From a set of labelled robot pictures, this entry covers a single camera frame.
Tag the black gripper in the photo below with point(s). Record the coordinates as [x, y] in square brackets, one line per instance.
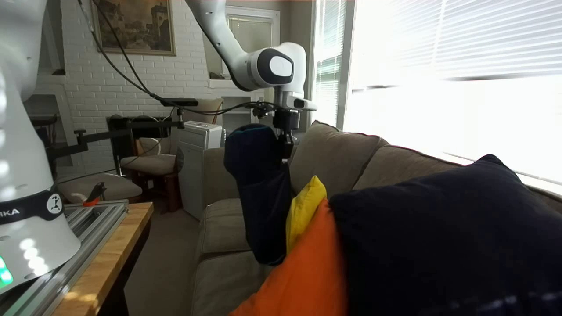
[284, 117]

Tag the blue cylindrical bolster pillow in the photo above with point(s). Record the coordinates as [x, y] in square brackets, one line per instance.
[260, 186]

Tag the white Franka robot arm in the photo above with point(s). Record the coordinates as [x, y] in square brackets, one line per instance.
[251, 63]

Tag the yellow throw pillow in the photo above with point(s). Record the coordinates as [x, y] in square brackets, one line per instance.
[304, 210]

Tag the orange throw pillow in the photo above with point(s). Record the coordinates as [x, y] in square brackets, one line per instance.
[304, 274]

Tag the navy square throw pillow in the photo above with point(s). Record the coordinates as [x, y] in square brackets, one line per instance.
[444, 245]

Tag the grey-brown fabric sofa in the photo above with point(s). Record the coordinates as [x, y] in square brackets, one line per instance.
[333, 158]

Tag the grey-brown sofa back cushion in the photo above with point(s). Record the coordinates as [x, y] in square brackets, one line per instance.
[333, 158]
[404, 166]

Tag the white box appliance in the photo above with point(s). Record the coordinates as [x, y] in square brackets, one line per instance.
[198, 168]

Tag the tan armchair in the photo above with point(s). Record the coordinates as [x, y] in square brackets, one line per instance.
[149, 163]

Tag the white window blinds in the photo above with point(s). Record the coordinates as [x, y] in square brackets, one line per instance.
[456, 87]

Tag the round beige ottoman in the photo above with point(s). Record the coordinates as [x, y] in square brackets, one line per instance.
[110, 186]

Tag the red black hand tool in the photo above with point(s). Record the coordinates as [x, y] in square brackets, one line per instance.
[93, 195]

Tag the wooden work table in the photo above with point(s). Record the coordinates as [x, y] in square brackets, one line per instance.
[116, 256]

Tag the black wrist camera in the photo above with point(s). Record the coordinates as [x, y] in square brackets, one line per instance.
[263, 107]

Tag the black stereo camera bar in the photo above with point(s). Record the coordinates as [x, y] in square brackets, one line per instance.
[177, 102]

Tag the white wall frame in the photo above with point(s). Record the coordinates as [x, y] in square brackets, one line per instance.
[251, 26]

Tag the black camera boom stand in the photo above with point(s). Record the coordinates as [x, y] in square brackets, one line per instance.
[98, 137]

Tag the framed wall picture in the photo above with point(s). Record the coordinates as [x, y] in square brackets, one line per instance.
[133, 26]

